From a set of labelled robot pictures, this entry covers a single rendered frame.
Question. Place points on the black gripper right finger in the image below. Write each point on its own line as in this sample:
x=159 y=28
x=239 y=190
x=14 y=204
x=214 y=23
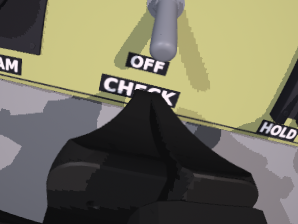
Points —
x=194 y=171

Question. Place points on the yellow-green control panel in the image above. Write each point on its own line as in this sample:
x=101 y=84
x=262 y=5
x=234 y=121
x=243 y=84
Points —
x=234 y=67

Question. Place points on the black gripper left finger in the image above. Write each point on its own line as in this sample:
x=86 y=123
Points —
x=104 y=176

